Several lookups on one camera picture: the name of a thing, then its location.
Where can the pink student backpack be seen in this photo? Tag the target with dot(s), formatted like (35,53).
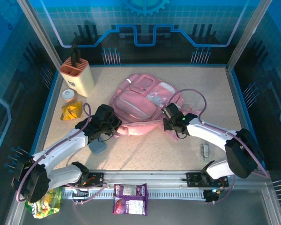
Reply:
(135,105)

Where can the grey pencil case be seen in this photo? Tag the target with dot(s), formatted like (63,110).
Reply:
(98,148)

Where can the small white silver item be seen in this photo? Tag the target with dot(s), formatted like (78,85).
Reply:
(204,150)

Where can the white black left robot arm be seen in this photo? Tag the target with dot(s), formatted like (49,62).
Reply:
(65,145)

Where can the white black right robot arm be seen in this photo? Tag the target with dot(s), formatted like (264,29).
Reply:
(208,131)

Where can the yellow snack bag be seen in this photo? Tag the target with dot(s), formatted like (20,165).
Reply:
(71,112)

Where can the green snack bag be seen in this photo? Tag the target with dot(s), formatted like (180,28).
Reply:
(46,206)

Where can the small can white lid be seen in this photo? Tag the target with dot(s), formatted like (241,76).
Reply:
(69,95)

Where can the beige knife block orange top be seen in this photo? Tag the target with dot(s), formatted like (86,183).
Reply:
(80,82)

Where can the aluminium front beam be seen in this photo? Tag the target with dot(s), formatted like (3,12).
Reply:
(145,175)

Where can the purple snack packet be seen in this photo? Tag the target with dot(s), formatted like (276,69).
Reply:
(131,201)

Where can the small black controller box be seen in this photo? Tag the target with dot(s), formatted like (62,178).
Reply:
(212,195)

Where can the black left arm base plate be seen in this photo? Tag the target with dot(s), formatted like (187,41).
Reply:
(97,179)

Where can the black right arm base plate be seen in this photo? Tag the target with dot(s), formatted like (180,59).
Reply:
(193,179)

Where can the aluminium frame post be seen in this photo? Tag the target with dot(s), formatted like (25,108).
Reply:
(40,35)
(248,35)

